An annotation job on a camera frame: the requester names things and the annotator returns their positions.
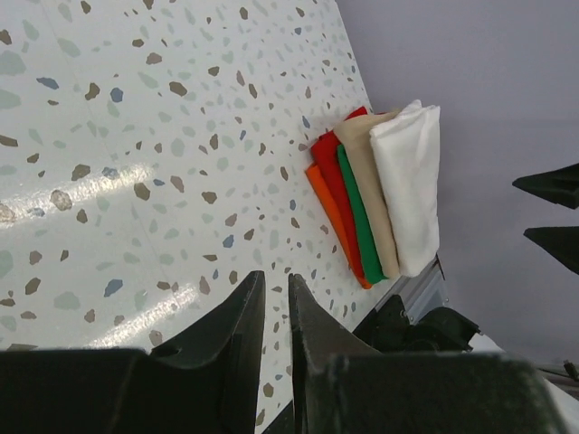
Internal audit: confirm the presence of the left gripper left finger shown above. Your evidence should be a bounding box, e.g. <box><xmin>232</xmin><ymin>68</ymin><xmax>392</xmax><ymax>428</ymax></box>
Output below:
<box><xmin>150</xmin><ymin>270</ymin><xmax>265</xmax><ymax>433</ymax></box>

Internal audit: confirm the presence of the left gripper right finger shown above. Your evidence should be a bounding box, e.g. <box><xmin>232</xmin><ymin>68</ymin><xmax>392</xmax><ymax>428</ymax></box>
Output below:
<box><xmin>288</xmin><ymin>274</ymin><xmax>378</xmax><ymax>433</ymax></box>

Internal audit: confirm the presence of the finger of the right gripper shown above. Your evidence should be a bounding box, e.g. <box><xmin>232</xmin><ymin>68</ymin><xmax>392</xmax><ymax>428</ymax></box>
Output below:
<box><xmin>524</xmin><ymin>226</ymin><xmax>579</xmax><ymax>274</ymax></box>
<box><xmin>512</xmin><ymin>164</ymin><xmax>579</xmax><ymax>209</ymax></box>

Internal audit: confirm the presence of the white printed t shirt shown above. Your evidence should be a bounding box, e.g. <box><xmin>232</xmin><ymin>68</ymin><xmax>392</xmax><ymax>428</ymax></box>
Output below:
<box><xmin>370</xmin><ymin>99</ymin><xmax>441</xmax><ymax>277</ymax></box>

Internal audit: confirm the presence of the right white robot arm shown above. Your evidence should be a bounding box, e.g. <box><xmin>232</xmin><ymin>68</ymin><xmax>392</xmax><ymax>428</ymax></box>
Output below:
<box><xmin>355</xmin><ymin>164</ymin><xmax>578</xmax><ymax>353</ymax></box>

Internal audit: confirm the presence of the green folded t shirt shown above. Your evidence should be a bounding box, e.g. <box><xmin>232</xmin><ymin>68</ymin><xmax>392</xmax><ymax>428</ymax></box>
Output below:
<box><xmin>337</xmin><ymin>144</ymin><xmax>387</xmax><ymax>284</ymax></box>

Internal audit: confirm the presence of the orange folded t shirt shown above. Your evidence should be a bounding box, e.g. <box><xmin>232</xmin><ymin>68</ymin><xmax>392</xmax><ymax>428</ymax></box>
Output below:
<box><xmin>305</xmin><ymin>164</ymin><xmax>354</xmax><ymax>269</ymax></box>

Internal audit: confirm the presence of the red folded t shirt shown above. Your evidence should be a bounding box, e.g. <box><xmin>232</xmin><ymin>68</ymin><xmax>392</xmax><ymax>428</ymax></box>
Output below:
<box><xmin>310</xmin><ymin>129</ymin><xmax>371</xmax><ymax>288</ymax></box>

